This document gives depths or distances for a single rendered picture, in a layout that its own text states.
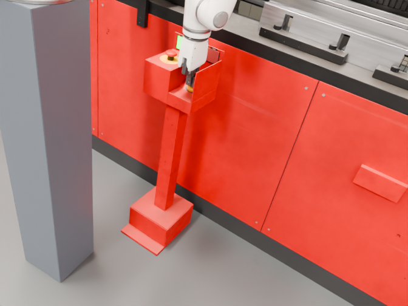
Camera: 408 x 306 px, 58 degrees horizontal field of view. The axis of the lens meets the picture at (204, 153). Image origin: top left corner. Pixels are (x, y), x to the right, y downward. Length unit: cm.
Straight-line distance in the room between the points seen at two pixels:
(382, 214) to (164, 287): 84
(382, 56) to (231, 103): 53
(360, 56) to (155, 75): 66
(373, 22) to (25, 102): 121
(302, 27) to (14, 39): 88
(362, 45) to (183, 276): 107
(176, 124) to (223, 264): 65
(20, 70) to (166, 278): 95
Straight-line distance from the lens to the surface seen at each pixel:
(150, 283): 154
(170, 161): 143
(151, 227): 160
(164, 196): 156
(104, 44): 175
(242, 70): 135
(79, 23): 103
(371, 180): 133
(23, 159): 121
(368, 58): 133
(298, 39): 133
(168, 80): 121
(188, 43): 113
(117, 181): 191
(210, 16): 103
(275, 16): 139
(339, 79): 124
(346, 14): 159
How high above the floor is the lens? 128
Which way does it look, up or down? 36 degrees down
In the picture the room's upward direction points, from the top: 12 degrees clockwise
